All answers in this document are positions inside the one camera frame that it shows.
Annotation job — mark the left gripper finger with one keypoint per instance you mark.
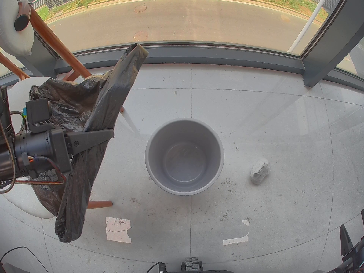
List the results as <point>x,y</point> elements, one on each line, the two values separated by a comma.
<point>85,139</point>

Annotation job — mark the black plastic bag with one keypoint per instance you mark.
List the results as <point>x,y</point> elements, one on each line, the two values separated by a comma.
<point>111,95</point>

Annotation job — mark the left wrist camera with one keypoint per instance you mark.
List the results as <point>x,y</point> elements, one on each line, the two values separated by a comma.
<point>37,111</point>

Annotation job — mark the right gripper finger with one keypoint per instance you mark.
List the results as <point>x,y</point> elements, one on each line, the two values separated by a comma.
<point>346,242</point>
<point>362,223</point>

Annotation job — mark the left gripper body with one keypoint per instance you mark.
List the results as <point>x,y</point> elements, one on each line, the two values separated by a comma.
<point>54,152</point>

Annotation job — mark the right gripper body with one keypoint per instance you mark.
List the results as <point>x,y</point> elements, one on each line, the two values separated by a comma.
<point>355,254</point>

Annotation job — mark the white wooden chair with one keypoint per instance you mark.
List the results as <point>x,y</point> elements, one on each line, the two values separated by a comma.
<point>14,33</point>

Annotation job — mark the grey trash bin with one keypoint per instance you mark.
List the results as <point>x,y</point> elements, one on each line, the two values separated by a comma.
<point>182,158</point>

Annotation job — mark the crumpled white paper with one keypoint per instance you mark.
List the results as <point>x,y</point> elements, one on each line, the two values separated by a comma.
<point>260,171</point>

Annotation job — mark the window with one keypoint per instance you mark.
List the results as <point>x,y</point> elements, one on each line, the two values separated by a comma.
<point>182,24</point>

